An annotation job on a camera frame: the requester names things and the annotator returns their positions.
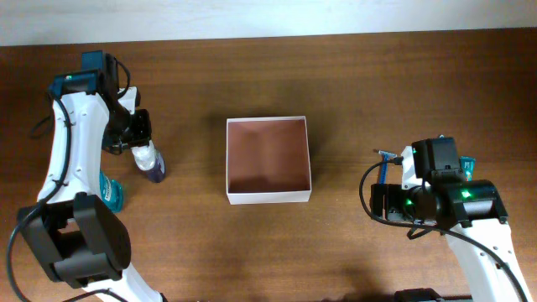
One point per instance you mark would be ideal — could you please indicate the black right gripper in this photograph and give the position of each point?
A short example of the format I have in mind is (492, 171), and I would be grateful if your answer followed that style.
(392, 209)

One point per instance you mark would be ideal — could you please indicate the teal toothpaste tube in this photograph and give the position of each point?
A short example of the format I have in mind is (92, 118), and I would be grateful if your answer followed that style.
(468, 166)

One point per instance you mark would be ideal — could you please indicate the purple foam pump bottle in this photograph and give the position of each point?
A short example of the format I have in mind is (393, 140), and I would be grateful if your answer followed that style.
(150, 161)

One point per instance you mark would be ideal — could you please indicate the blue disposable razor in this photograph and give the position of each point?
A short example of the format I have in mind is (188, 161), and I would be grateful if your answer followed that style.
(386, 156)

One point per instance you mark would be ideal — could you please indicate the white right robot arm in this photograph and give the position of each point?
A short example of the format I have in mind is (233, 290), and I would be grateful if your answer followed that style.
(436, 195)

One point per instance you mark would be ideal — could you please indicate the teal Listerine mouthwash bottle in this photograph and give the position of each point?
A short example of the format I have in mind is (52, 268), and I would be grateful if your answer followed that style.
(111, 193)

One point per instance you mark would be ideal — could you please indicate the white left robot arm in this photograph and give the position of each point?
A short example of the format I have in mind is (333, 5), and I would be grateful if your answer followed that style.
(73, 230)

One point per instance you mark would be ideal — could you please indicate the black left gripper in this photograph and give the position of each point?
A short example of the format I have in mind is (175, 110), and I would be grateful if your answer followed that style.
(141, 137)

